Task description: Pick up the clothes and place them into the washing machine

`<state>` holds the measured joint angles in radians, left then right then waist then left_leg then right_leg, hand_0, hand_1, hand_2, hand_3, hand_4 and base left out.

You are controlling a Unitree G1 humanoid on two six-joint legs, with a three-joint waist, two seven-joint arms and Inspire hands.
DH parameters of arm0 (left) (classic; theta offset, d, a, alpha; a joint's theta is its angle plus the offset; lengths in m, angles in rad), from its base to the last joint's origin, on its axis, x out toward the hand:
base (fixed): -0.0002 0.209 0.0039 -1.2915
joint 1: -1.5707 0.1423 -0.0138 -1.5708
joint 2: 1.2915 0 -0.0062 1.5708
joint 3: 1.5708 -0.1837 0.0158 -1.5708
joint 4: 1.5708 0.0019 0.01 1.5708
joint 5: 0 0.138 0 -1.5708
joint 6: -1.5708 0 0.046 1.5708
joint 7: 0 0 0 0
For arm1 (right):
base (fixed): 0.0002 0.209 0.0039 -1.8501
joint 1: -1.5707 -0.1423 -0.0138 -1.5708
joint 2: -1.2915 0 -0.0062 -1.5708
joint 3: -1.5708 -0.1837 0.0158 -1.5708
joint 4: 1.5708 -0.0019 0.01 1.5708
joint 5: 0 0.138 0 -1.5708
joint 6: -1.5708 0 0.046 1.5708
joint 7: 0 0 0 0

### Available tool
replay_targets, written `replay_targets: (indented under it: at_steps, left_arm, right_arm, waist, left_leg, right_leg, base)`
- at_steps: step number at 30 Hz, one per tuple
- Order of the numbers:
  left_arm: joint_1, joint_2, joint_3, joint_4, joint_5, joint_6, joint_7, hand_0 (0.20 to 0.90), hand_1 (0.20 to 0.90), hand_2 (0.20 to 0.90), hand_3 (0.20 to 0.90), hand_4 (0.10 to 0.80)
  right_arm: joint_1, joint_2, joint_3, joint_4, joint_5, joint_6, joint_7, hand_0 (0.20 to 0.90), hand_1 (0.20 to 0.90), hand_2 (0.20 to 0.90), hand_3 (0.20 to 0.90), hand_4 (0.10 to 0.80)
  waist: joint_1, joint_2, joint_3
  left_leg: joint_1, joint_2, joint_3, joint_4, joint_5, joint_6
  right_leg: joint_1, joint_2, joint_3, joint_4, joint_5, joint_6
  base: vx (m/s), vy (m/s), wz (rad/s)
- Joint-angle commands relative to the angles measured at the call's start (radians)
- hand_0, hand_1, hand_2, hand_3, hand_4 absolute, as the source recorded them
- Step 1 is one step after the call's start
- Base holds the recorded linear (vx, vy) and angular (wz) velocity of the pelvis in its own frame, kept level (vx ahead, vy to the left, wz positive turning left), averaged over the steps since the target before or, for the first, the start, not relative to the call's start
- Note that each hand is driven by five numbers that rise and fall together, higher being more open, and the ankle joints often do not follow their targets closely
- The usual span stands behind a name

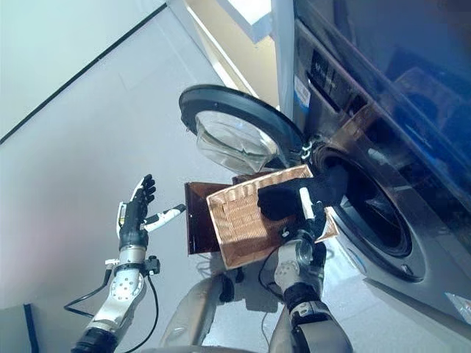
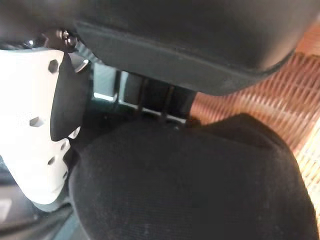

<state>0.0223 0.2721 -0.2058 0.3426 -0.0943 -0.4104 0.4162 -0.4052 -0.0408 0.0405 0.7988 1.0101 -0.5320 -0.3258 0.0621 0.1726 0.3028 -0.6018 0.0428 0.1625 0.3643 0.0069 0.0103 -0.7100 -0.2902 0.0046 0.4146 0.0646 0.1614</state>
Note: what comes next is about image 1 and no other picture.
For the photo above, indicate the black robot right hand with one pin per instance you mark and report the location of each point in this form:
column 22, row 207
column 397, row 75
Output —
column 311, row 217

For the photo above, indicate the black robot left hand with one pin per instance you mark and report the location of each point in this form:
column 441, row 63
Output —
column 136, row 213

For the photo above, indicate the black garment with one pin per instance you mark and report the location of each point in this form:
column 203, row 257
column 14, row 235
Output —
column 294, row 198

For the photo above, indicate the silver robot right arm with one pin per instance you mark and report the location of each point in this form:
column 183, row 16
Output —
column 305, row 301

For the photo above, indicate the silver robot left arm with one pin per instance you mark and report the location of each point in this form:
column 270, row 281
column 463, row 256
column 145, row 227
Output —
column 117, row 294

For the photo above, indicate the grey front-load washing machine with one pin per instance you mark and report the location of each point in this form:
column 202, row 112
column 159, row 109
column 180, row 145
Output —
column 397, row 184

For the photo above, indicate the round glass washing machine door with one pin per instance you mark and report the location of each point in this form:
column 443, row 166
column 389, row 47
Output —
column 235, row 125

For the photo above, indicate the brown acrylic stand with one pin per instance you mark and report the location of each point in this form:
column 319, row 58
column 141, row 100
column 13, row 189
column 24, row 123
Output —
column 198, row 217

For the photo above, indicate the brown wicker laundry basket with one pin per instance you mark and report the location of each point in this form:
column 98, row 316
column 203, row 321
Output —
column 243, row 220

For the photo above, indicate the silver robot right leg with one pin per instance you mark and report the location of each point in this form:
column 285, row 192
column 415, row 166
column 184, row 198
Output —
column 279, row 331

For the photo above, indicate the blue white energy label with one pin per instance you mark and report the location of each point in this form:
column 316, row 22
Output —
column 301, row 93

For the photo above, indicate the grey box with black edge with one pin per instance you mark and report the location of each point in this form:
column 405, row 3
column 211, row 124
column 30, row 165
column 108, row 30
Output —
column 16, row 329

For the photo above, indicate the dark grey stacked dryer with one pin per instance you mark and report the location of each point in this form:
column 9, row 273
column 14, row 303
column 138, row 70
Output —
column 404, row 55

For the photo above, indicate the white counter cabinet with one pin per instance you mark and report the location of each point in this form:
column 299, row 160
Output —
column 235, row 36

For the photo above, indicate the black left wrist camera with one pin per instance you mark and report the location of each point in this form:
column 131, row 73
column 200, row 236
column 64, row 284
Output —
column 154, row 265

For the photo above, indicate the white appliance enclosure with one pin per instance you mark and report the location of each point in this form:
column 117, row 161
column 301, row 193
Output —
column 283, row 55

